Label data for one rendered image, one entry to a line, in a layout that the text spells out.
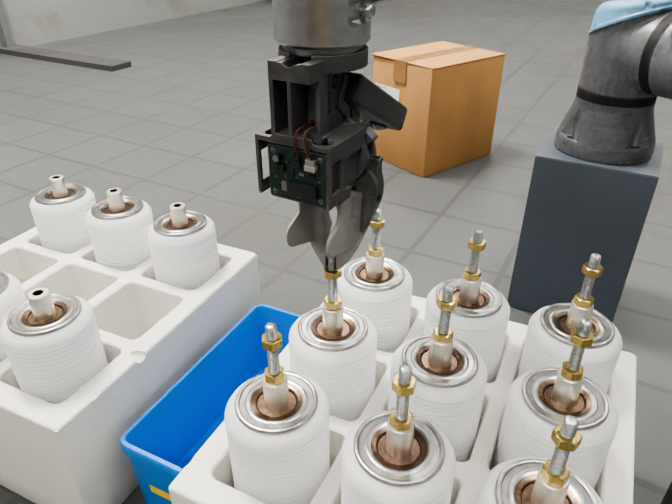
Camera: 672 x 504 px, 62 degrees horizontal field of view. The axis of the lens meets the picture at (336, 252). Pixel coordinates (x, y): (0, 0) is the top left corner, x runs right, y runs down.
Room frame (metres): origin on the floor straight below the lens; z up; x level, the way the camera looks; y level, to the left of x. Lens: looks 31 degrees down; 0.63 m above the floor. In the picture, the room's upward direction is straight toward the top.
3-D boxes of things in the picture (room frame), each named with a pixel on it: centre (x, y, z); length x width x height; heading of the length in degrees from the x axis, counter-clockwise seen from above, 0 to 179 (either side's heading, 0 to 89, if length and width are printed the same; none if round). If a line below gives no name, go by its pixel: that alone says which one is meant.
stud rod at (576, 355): (0.37, -0.21, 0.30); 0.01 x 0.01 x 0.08
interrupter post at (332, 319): (0.47, 0.00, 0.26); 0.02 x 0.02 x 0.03
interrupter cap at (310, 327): (0.47, 0.00, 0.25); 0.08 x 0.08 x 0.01
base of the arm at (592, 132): (0.89, -0.44, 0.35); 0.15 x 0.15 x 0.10
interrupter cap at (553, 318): (0.48, -0.26, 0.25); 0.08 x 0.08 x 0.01
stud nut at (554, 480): (0.26, -0.16, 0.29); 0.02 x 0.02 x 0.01; 44
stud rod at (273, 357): (0.37, 0.05, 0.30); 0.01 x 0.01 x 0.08
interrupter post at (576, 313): (0.48, -0.26, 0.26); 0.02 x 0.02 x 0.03
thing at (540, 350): (0.48, -0.26, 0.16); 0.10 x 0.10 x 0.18
